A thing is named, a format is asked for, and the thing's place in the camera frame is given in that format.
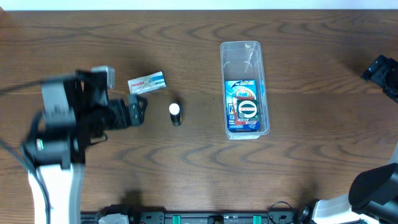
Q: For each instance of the blue Kool Fever box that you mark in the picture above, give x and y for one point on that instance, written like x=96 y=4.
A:
x=239 y=89

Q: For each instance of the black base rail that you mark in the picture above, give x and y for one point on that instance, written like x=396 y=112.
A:
x=128 y=215

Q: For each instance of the black bottle white cap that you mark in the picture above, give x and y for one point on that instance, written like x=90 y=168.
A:
x=175 y=114

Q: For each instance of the clear plastic container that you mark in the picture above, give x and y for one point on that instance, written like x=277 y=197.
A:
x=242 y=60

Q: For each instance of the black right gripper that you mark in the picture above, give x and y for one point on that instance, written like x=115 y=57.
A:
x=377 y=72

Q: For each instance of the red Panadol ActiFast box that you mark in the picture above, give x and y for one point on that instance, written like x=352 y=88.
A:
x=235 y=115

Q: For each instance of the dark green small box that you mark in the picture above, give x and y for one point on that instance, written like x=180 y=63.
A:
x=247 y=110

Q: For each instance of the white green Panadol box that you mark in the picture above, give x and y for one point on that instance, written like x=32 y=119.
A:
x=147 y=83

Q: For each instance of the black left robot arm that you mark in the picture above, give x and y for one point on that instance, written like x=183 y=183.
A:
x=77 y=113

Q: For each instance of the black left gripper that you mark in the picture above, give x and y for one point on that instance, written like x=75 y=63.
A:
x=131 y=111

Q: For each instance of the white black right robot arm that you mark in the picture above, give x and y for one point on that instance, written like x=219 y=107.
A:
x=372 y=197

